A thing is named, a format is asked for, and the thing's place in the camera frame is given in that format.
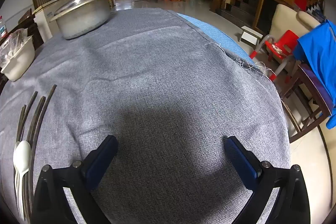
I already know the dark wooden chopstick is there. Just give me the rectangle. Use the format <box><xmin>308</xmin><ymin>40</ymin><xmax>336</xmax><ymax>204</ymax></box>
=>
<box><xmin>28</xmin><ymin>84</ymin><xmax>57</xmax><ymax>215</ymax></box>
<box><xmin>16</xmin><ymin>92</ymin><xmax>38</xmax><ymax>146</ymax></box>
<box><xmin>23</xmin><ymin>96</ymin><xmax>46</xmax><ymax>214</ymax></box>
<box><xmin>13</xmin><ymin>105</ymin><xmax>27</xmax><ymax>147</ymax></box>

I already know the metal cooking pot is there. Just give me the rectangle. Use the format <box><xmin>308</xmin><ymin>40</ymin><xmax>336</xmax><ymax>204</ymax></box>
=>
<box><xmin>56</xmin><ymin>0</ymin><xmax>114</xmax><ymax>39</ymax></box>

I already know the metal pot lid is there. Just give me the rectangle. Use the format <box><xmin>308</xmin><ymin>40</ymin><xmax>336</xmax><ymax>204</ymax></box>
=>
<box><xmin>49</xmin><ymin>0</ymin><xmax>114</xmax><ymax>22</ymax></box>

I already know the white chest freezer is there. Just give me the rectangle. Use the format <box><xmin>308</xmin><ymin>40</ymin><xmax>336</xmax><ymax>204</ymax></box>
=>
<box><xmin>33</xmin><ymin>0</ymin><xmax>71</xmax><ymax>39</ymax></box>

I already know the grey tablecloth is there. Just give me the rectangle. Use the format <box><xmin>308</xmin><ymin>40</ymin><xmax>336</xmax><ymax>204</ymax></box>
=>
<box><xmin>0</xmin><ymin>7</ymin><xmax>292</xmax><ymax>224</ymax></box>

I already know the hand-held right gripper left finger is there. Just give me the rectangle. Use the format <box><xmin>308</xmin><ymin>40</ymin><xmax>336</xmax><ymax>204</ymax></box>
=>
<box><xmin>31</xmin><ymin>135</ymin><xmax>118</xmax><ymax>224</ymax></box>

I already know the white plastic basin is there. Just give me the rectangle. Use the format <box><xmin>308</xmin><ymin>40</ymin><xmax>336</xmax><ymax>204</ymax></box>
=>
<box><xmin>0</xmin><ymin>35</ymin><xmax>36</xmax><ymax>82</ymax></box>

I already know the red plastic child chair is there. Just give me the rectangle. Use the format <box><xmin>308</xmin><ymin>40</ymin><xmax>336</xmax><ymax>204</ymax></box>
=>
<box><xmin>249</xmin><ymin>30</ymin><xmax>300</xmax><ymax>83</ymax></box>

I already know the white step stool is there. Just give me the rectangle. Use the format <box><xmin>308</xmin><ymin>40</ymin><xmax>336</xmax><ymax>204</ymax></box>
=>
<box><xmin>238</xmin><ymin>26</ymin><xmax>264</xmax><ymax>45</ymax></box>

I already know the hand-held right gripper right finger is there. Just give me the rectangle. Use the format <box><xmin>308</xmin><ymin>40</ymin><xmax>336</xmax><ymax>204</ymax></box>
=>
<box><xmin>224</xmin><ymin>136</ymin><xmax>312</xmax><ymax>224</ymax></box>

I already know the clear plastic bag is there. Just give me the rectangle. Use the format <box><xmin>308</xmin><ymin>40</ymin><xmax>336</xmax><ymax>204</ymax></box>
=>
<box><xmin>0</xmin><ymin>28</ymin><xmax>32</xmax><ymax>67</ymax></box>

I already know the white plastic spoon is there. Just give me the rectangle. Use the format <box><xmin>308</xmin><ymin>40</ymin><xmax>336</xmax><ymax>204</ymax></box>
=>
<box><xmin>13</xmin><ymin>140</ymin><xmax>30</xmax><ymax>220</ymax></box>

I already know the dark carved wooden chair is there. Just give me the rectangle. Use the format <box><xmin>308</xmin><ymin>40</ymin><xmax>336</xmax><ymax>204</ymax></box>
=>
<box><xmin>18</xmin><ymin>9</ymin><xmax>45</xmax><ymax>49</ymax></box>

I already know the beige armchair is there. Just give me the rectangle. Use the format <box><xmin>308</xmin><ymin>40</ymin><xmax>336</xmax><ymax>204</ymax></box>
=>
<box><xmin>265</xmin><ymin>4</ymin><xmax>328</xmax><ymax>62</ymax></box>

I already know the blue garment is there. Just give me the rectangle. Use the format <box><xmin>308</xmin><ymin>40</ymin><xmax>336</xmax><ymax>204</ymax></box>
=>
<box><xmin>293</xmin><ymin>20</ymin><xmax>336</xmax><ymax>130</ymax></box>

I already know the blue table cover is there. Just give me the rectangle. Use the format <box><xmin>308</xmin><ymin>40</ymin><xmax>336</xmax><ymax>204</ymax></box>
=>
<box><xmin>178</xmin><ymin>13</ymin><xmax>260</xmax><ymax>72</ymax></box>

